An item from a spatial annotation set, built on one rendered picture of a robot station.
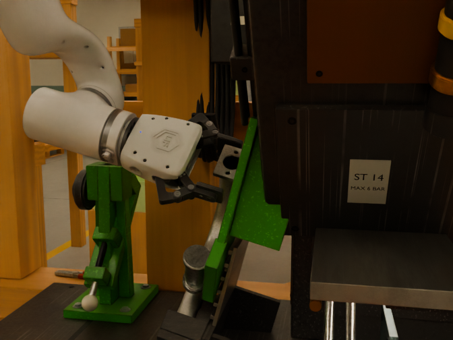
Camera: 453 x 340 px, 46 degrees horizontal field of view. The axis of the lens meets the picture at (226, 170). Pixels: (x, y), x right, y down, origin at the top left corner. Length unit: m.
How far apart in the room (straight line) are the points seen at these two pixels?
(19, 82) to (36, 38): 0.50
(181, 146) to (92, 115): 0.14
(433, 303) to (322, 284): 0.10
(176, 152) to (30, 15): 0.27
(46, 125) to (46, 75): 11.61
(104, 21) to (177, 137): 11.09
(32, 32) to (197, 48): 0.39
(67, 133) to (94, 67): 0.12
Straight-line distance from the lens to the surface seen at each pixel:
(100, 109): 0.83
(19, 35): 0.79
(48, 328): 1.01
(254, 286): 1.20
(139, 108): 1.21
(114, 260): 1.01
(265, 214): 0.71
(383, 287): 0.53
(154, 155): 0.78
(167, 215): 1.13
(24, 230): 1.30
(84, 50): 0.87
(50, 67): 12.39
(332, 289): 0.53
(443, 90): 0.53
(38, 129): 0.85
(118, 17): 11.73
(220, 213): 0.86
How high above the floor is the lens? 1.32
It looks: 9 degrees down
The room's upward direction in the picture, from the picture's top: straight up
